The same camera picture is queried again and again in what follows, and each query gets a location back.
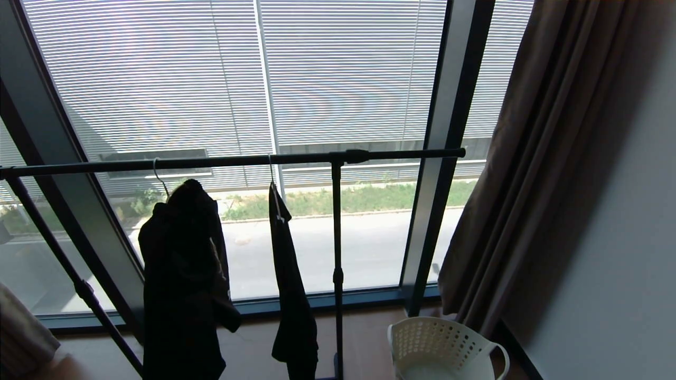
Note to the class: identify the window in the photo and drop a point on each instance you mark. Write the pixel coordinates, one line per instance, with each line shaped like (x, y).
(449, 105)

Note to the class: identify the beige curtain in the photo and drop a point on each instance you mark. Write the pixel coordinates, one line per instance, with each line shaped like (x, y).
(24, 338)

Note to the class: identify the brown curtain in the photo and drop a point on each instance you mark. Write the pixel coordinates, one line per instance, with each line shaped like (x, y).
(538, 158)

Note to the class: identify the black clothes rack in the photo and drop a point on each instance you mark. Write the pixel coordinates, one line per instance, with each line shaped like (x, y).
(211, 161)

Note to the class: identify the thin black garment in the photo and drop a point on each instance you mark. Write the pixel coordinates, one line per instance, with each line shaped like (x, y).
(290, 306)

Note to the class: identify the pink clothes hanger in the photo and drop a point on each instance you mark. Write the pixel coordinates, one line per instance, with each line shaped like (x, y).
(271, 174)
(157, 174)

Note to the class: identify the white laundry basket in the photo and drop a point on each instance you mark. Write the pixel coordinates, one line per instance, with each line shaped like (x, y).
(438, 343)

